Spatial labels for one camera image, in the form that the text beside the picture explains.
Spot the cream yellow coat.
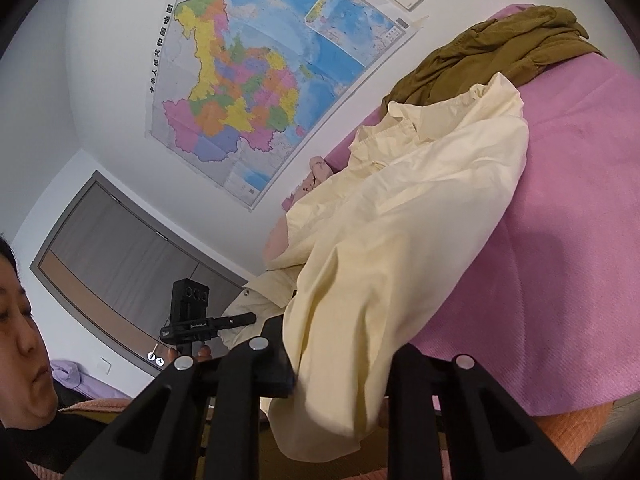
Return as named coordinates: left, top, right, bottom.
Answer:
left=229, top=75, right=529, bottom=463

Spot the pink sleeved left forearm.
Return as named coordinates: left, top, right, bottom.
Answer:
left=61, top=399, right=131, bottom=413

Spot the person left hand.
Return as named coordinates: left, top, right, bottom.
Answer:
left=167, top=341, right=213, bottom=363

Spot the pink folded garment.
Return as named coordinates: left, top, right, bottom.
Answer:
left=262, top=156, right=334, bottom=266

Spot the grey wooden door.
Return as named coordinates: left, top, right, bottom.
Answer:
left=30, top=172, right=245, bottom=376

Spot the pink floral bed sheet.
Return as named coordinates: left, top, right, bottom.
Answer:
left=409, top=52, right=639, bottom=415

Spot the person head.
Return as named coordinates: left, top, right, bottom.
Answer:
left=0, top=240, right=58, bottom=430

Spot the olive brown garment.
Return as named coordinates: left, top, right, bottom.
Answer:
left=378, top=6, right=600, bottom=117

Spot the black camera box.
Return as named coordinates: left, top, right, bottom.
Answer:
left=169, top=278, right=209, bottom=324

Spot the colourful wall map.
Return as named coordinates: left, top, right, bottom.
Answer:
left=148, top=0, right=412, bottom=208

